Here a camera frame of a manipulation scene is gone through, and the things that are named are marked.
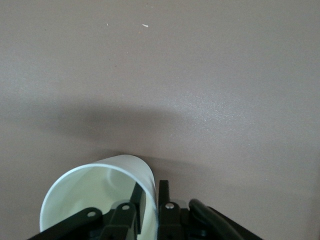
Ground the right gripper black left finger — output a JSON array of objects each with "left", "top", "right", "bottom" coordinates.
[{"left": 99, "top": 183, "right": 148, "bottom": 240}]

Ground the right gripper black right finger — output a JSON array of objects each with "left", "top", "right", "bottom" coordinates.
[{"left": 157, "top": 179, "right": 183, "bottom": 240}]

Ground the white plastic cup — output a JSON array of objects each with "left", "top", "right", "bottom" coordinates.
[{"left": 39, "top": 154, "right": 160, "bottom": 240}]

